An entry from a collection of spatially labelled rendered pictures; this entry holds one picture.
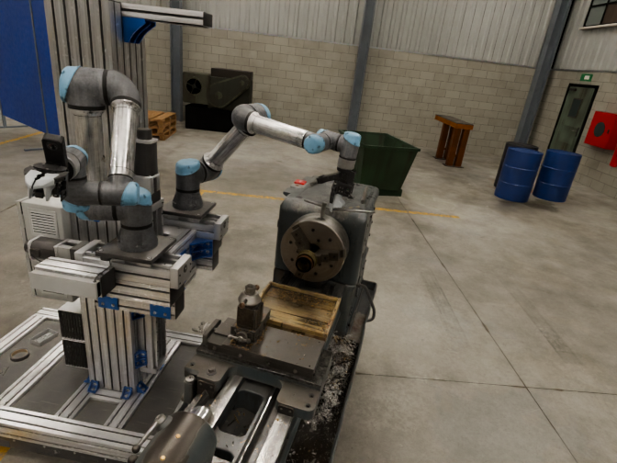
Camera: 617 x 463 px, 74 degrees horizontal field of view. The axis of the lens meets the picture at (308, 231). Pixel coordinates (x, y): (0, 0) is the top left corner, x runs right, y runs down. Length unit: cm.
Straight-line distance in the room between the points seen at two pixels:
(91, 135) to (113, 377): 130
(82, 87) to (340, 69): 1052
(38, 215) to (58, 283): 40
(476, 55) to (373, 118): 315
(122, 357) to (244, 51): 1028
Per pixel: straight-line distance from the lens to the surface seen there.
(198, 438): 102
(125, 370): 236
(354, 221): 200
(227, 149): 207
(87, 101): 158
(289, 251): 196
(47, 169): 121
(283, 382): 148
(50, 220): 205
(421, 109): 1230
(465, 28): 1260
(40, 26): 810
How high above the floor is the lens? 191
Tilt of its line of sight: 23 degrees down
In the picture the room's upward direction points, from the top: 7 degrees clockwise
